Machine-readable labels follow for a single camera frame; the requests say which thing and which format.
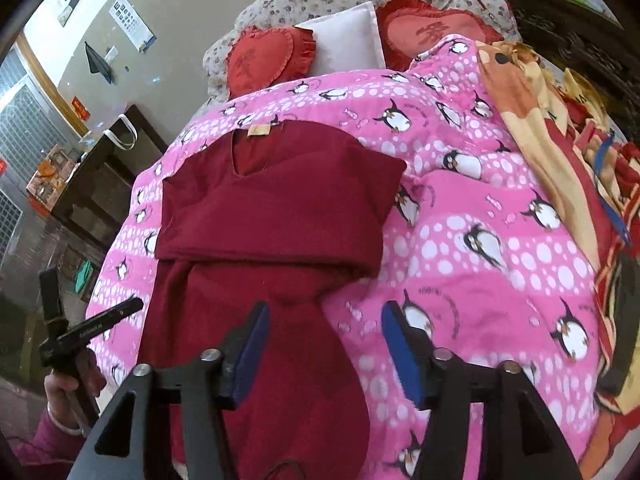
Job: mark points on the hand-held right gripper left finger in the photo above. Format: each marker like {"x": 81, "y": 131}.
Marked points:
{"x": 249, "y": 355}

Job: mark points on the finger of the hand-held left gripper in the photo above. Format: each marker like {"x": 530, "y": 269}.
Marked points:
{"x": 122, "y": 307}
{"x": 49, "y": 292}

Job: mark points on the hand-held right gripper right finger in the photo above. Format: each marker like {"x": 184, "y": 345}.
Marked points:
{"x": 402, "y": 355}

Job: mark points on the dark red knit top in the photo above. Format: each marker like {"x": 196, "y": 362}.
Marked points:
{"x": 265, "y": 280}

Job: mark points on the person's left forearm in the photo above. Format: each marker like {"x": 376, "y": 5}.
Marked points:
{"x": 40, "y": 447}

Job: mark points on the person's left hand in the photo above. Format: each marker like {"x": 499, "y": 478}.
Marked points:
{"x": 75, "y": 385}

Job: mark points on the green cloth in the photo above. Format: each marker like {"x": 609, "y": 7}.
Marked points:
{"x": 82, "y": 276}

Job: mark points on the orange printed box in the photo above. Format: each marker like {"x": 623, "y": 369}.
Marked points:
{"x": 50, "y": 175}

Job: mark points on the dark wooden nightstand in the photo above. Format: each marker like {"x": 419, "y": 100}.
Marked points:
{"x": 100, "y": 180}

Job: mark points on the pink penguin print blanket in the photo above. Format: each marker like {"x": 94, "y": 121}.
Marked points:
{"x": 450, "y": 240}

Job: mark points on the yellow and red patterned blanket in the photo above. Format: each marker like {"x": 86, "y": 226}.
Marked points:
{"x": 560, "y": 160}

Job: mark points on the small red heart pillow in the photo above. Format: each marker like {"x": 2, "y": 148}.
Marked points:
{"x": 262, "y": 60}

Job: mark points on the white square pillow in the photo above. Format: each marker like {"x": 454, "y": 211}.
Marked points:
{"x": 350, "y": 40}

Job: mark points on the large red heart pillow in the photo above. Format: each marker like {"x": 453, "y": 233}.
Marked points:
{"x": 425, "y": 30}

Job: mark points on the floral padded headboard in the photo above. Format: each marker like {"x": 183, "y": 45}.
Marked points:
{"x": 320, "y": 5}

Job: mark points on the dark carved wooden cabinet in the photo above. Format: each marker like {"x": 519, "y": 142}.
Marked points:
{"x": 565, "y": 25}

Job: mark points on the dark triangular wall hanger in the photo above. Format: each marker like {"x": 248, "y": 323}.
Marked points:
{"x": 97, "y": 62}

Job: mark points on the eye chart wall poster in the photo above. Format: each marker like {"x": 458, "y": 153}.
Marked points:
{"x": 131, "y": 22}

